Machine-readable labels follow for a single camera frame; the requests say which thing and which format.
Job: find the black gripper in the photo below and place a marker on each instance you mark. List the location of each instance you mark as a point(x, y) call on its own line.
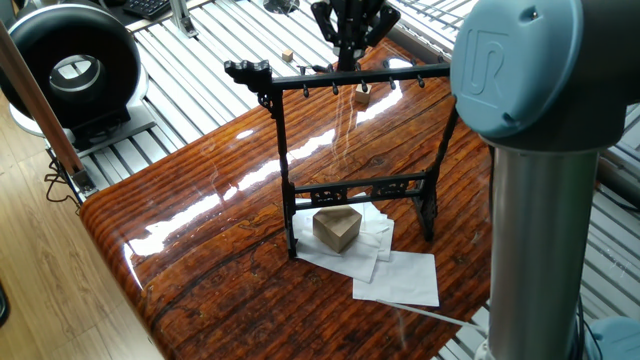
point(354, 10)

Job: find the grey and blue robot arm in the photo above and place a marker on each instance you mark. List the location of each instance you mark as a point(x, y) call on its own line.
point(535, 130)

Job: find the black metal pen rack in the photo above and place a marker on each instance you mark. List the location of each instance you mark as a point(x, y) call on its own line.
point(355, 188)

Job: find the small wooden cube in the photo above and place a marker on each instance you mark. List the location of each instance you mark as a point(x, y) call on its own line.
point(362, 97)

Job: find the tiny yellow cube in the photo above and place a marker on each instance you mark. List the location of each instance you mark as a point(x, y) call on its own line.
point(287, 53)

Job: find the large wooden block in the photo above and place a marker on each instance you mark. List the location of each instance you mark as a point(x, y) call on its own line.
point(336, 228)

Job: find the white paper sheet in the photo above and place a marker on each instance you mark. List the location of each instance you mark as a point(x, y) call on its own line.
point(400, 280)
point(305, 245)
point(380, 232)

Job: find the black keyboard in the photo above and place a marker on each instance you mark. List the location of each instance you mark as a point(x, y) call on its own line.
point(150, 8)

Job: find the brown wooden pole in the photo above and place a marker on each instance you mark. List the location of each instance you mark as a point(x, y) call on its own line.
point(40, 100)

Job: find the black round duct fan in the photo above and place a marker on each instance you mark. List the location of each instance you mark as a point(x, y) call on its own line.
point(30, 50)

